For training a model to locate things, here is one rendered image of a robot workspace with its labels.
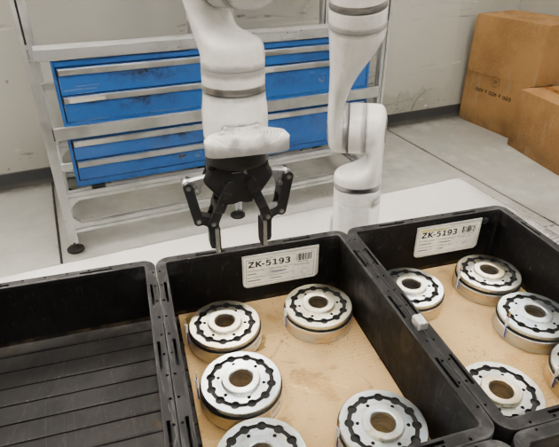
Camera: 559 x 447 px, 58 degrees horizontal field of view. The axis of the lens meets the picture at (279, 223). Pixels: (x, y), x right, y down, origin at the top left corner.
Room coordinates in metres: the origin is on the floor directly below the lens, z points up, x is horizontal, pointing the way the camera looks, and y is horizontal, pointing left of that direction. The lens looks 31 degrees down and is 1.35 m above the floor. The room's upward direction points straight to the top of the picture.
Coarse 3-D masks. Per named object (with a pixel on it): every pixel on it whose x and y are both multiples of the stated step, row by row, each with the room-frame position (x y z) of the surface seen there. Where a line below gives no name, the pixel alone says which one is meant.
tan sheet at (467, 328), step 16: (432, 272) 0.72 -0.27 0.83; (448, 272) 0.72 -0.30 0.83; (448, 288) 0.67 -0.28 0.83; (448, 304) 0.63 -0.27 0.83; (464, 304) 0.63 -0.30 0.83; (480, 304) 0.63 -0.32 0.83; (432, 320) 0.59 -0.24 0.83; (448, 320) 0.59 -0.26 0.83; (464, 320) 0.59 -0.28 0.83; (480, 320) 0.59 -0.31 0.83; (448, 336) 0.56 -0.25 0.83; (464, 336) 0.56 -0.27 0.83; (480, 336) 0.56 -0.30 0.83; (496, 336) 0.56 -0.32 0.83; (464, 352) 0.53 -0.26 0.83; (480, 352) 0.53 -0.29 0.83; (496, 352) 0.53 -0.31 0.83; (512, 352) 0.53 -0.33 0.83; (528, 352) 0.53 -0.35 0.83; (528, 368) 0.50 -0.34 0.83; (544, 368) 0.50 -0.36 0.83; (544, 384) 0.47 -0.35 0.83
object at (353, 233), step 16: (480, 208) 0.77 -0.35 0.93; (496, 208) 0.77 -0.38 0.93; (384, 224) 0.71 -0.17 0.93; (400, 224) 0.71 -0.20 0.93; (416, 224) 0.72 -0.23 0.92; (528, 224) 0.71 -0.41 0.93; (352, 240) 0.67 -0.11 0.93; (544, 240) 0.66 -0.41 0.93; (368, 256) 0.62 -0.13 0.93; (384, 272) 0.58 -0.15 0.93; (400, 288) 0.54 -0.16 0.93; (432, 336) 0.45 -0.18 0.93; (448, 352) 0.43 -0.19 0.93; (464, 368) 0.40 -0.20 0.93; (464, 384) 0.38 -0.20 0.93; (480, 400) 0.36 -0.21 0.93; (496, 416) 0.34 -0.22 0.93; (528, 416) 0.34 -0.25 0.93; (544, 416) 0.34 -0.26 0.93; (496, 432) 0.33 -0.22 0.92; (512, 432) 0.32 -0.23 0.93
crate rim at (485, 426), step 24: (288, 240) 0.67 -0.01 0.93; (312, 240) 0.67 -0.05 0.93; (168, 264) 0.61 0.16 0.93; (360, 264) 0.60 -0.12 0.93; (168, 288) 0.54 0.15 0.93; (384, 288) 0.54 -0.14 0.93; (168, 312) 0.49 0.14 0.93; (168, 336) 0.45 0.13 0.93; (432, 360) 0.41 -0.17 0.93; (456, 384) 0.38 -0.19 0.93; (480, 408) 0.35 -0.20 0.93; (192, 432) 0.32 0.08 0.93; (480, 432) 0.32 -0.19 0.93
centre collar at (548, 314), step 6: (522, 306) 0.58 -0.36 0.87; (528, 306) 0.59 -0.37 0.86; (534, 306) 0.59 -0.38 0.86; (540, 306) 0.58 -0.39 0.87; (546, 306) 0.58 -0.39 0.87; (522, 312) 0.57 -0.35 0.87; (546, 312) 0.57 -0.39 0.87; (552, 312) 0.57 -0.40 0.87; (528, 318) 0.56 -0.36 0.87; (534, 318) 0.55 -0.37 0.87; (540, 318) 0.55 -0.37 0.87; (546, 318) 0.55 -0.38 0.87; (552, 318) 0.56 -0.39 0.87; (540, 324) 0.55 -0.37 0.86; (546, 324) 0.55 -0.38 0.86
